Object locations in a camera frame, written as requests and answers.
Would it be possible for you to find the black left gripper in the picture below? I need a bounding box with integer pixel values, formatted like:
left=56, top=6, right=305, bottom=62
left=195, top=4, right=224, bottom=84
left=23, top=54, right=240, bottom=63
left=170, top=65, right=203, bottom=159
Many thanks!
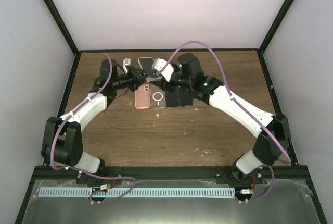
left=112, top=65, right=151, bottom=92

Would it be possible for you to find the teal green smartphone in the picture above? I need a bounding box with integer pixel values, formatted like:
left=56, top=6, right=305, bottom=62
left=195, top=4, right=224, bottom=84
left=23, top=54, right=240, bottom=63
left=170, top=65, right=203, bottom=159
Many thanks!
left=138, top=57, right=158, bottom=79

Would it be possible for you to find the phone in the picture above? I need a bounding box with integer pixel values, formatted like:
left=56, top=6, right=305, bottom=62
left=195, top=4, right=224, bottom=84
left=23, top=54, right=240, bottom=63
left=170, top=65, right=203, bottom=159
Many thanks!
left=146, top=77, right=162, bottom=83
left=135, top=83, right=150, bottom=109

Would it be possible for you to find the dark teal smartphone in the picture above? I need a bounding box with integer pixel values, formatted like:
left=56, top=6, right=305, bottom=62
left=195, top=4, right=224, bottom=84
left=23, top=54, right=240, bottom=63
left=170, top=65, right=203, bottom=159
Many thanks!
left=165, top=90, right=180, bottom=108

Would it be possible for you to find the blue smartphone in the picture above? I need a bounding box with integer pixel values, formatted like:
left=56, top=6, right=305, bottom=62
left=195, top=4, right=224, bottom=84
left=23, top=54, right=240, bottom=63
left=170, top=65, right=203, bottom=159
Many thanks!
left=177, top=88, right=193, bottom=107

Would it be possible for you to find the clear phone case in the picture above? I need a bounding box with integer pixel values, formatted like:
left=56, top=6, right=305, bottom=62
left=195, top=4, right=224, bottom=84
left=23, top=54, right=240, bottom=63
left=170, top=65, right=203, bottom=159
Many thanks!
left=150, top=84, right=166, bottom=109

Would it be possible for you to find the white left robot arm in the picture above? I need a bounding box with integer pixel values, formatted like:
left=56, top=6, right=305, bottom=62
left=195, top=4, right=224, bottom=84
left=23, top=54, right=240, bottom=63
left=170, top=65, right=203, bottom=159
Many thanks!
left=41, top=59, right=147, bottom=184

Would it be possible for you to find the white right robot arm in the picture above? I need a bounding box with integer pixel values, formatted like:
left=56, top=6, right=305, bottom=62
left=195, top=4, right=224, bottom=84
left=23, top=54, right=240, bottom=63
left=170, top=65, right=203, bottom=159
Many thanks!
left=152, top=53, right=291, bottom=184

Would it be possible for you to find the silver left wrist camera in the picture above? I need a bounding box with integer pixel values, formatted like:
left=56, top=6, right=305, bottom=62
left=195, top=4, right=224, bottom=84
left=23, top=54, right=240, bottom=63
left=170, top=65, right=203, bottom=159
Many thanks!
left=122, top=58, right=131, bottom=73

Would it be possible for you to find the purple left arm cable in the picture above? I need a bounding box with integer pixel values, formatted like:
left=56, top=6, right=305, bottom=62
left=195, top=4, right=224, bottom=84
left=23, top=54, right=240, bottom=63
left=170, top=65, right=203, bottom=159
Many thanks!
left=49, top=53, right=137, bottom=205

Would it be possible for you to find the light blue slotted cable duct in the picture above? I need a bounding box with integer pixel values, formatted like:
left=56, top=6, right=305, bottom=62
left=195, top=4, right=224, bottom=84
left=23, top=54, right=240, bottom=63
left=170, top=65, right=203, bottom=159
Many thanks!
left=37, top=187, right=235, bottom=199

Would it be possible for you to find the black aluminium frame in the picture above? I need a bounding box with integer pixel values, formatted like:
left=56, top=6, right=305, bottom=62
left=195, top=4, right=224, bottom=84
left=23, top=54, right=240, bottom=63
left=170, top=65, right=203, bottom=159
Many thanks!
left=14, top=0, right=328, bottom=224

